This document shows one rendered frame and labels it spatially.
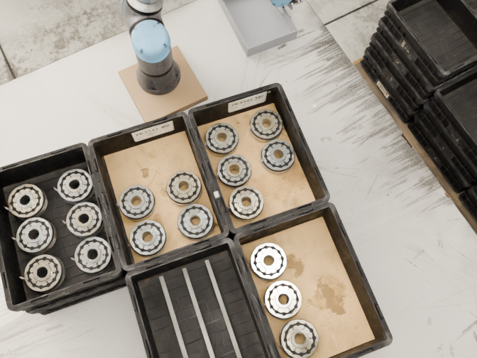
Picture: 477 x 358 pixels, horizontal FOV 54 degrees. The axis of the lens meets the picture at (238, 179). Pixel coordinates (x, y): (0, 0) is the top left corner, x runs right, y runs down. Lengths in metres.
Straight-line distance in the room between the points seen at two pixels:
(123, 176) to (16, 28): 1.63
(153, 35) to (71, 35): 1.33
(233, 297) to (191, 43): 0.94
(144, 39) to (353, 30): 1.54
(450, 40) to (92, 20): 1.82
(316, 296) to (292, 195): 0.30
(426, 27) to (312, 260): 1.27
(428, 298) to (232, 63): 1.03
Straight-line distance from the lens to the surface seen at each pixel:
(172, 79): 1.66
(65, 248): 1.46
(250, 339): 1.36
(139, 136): 1.45
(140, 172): 1.47
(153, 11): 1.59
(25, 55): 2.83
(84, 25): 2.84
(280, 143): 1.46
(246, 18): 1.88
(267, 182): 1.44
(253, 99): 1.47
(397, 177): 1.68
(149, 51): 1.52
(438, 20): 2.34
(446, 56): 2.25
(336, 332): 1.39
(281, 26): 1.87
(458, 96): 2.31
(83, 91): 1.78
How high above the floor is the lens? 2.19
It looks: 71 degrees down
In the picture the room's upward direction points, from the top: 5 degrees clockwise
